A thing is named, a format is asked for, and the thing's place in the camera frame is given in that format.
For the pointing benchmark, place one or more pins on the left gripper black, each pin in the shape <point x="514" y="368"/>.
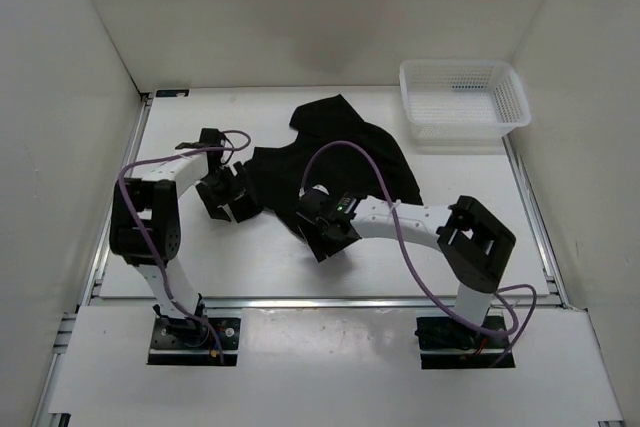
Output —
<point x="239" y="188"/>

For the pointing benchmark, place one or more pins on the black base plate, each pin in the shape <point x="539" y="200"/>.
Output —
<point x="188" y="343"/>
<point x="445" y="344"/>

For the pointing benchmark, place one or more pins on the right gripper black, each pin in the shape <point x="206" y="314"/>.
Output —
<point x="311" y="233"/>

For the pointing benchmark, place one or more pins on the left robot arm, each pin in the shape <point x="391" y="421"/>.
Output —
<point x="145" y="229"/>

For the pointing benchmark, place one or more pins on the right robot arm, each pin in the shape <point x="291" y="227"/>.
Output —
<point x="475" y="244"/>

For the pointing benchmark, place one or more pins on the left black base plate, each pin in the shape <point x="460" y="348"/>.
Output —
<point x="188" y="343"/>

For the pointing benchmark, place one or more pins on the black shorts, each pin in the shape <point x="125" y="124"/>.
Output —
<point x="276" y="173"/>

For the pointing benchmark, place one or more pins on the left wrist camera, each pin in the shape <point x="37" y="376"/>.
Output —
<point x="209" y="137"/>

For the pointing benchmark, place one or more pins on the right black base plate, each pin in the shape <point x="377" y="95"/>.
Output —
<point x="445" y="344"/>

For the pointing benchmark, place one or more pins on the white plastic mesh basket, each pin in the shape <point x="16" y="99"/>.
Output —
<point x="452" y="100"/>

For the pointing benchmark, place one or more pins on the small dark label sticker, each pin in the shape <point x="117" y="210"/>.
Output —
<point x="172" y="93"/>

